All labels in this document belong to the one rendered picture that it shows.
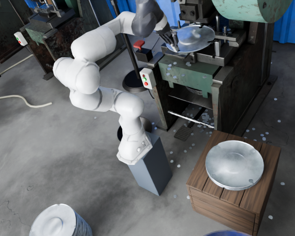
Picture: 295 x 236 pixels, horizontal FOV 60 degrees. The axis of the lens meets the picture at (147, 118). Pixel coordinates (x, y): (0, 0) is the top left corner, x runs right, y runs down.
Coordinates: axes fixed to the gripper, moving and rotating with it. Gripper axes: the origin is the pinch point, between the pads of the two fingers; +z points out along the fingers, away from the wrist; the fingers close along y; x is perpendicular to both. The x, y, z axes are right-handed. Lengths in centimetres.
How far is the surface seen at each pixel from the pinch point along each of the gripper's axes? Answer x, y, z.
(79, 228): -117, -18, 16
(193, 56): 3.6, 4.9, 15.0
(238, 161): -44, 48, 28
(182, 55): -2.9, 4.8, 3.0
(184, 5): 21.1, -0.7, -7.2
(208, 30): 21.5, 7.1, 14.1
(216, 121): -24, 23, 44
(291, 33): 97, 31, 121
